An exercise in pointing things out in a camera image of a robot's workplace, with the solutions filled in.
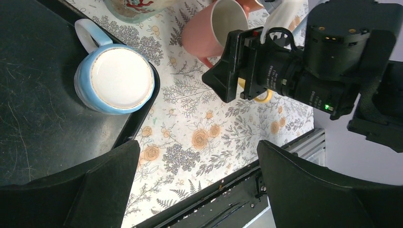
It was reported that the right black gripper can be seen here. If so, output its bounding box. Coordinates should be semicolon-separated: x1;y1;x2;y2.
202;27;296;103

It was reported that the yellow mug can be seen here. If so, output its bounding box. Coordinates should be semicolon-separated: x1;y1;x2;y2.
238;78;273;103

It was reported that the plain pink mug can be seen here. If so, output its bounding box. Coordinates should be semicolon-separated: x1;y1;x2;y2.
181;0;250;68

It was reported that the cream floral mug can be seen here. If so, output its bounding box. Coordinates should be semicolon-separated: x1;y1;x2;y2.
104;0;170;24

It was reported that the light blue mug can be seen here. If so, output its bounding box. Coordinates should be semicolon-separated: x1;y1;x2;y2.
74;19;155;115

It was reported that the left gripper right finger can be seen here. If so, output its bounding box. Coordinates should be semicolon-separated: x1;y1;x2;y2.
257;140;403;228

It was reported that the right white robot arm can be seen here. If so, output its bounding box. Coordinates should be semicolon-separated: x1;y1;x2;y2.
202;0;403;153

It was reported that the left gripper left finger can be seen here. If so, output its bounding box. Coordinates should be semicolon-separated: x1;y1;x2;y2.
0;141;140;228

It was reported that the salmon textured square mug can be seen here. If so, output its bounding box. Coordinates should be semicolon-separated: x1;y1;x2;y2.
236;0;264;15

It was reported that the floral tablecloth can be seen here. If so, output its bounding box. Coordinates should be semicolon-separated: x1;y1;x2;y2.
70;0;314;228

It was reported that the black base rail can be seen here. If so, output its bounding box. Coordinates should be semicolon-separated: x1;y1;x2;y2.
134;128;326;228

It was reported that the black plastic tray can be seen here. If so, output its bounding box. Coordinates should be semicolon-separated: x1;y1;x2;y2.
0;0;160;186

